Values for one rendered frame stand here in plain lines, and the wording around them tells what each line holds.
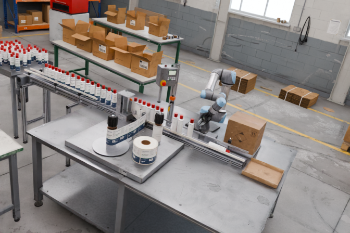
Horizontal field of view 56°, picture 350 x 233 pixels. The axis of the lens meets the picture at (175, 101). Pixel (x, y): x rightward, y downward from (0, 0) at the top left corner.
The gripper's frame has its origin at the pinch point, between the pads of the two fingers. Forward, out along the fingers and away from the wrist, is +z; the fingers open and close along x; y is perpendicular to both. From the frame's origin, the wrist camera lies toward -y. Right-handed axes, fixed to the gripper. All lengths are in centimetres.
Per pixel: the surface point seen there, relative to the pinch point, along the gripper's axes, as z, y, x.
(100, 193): 107, 50, -17
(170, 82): -3.1, -6.4, -47.6
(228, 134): -2.2, -19.6, 24.6
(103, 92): 59, 4, -95
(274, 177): -17, -3, 76
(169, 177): 18, 57, 17
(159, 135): 18.7, 31.3, -15.7
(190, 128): 9.1, 2.6, -2.7
